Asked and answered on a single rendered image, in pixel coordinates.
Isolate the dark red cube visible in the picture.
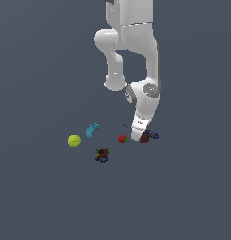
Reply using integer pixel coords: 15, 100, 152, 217
139, 132, 151, 144

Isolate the cyan toy brick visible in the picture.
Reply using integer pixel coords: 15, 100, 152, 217
85, 122, 100, 139

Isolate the black and blue tool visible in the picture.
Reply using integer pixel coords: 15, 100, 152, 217
145, 129, 160, 140

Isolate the dark multicoloured toy figure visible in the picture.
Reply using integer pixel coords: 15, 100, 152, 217
94, 147, 111, 164

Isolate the yellow-green tennis ball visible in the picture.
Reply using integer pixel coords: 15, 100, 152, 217
67, 134, 82, 148

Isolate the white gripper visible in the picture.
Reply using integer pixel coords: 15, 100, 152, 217
131, 112, 157, 142

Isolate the red strawberry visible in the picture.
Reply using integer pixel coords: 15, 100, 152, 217
117, 134, 129, 144

